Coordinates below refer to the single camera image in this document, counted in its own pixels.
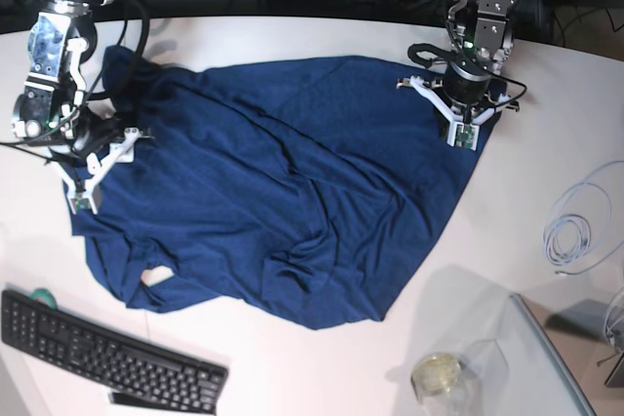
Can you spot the grey metal stand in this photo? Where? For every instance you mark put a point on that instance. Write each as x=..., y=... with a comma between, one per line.
x=589, y=339

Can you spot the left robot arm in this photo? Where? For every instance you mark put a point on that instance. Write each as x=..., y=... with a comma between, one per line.
x=480, y=32

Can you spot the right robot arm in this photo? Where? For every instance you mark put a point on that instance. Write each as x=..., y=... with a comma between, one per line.
x=53, y=111

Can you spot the blue t-shirt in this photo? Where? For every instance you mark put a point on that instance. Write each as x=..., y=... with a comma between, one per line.
x=312, y=189

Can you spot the clear glass jar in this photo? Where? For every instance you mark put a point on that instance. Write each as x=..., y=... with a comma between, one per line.
x=470, y=381

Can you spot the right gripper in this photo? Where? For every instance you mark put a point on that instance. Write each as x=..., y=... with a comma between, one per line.
x=87, y=157

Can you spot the green tape roll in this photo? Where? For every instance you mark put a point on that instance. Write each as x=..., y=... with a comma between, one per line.
x=45, y=297

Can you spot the black keyboard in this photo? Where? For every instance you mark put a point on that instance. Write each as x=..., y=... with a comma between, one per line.
x=154, y=377

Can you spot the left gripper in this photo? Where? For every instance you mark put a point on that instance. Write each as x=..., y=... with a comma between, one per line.
x=462, y=100

